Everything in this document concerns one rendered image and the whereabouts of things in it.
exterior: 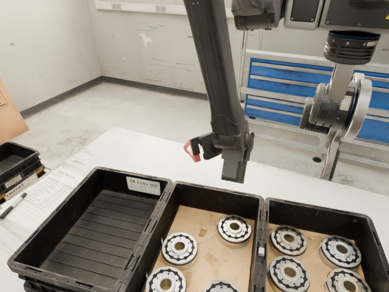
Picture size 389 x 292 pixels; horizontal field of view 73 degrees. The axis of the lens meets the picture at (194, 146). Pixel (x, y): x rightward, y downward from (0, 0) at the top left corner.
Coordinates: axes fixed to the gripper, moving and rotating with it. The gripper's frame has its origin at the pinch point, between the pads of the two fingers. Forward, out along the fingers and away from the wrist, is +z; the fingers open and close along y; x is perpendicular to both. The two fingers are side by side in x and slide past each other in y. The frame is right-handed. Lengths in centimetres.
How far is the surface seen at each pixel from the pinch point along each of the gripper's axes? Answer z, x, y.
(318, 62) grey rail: 48, 15, 165
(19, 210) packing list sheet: 65, -13, -50
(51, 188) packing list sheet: 69, -10, -36
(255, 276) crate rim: -23.4, -29.1, -10.2
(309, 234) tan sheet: -18.7, -36.2, 19.7
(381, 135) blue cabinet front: 22, -55, 197
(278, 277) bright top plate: -22.2, -35.7, -1.9
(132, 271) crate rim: -4.4, -22.4, -31.3
